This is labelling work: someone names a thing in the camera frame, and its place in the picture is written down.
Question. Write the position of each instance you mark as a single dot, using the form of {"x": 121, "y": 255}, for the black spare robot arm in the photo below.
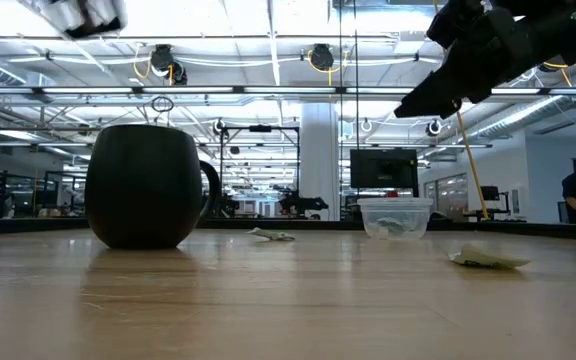
{"x": 300, "y": 204}

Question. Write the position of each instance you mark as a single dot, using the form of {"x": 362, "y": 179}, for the green white sweetener packet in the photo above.
{"x": 483, "y": 258}
{"x": 273, "y": 235}
{"x": 392, "y": 225}

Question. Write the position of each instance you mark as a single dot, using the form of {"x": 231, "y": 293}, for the black aluminium table frame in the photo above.
{"x": 18, "y": 226}

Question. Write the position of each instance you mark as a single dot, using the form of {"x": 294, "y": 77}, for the black mug green inside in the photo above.
{"x": 143, "y": 190}

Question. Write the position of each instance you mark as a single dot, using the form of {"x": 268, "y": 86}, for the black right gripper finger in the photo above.
{"x": 433, "y": 97}

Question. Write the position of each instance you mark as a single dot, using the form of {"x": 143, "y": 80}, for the small black monitor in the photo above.
{"x": 490, "y": 193}

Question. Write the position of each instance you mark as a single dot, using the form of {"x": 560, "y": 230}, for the clear round plastic container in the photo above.
{"x": 398, "y": 204}

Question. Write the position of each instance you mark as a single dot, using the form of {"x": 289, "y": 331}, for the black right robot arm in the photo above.
{"x": 568, "y": 30}

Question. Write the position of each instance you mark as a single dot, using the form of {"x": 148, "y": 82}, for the black workcell frame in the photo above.
{"x": 260, "y": 128}

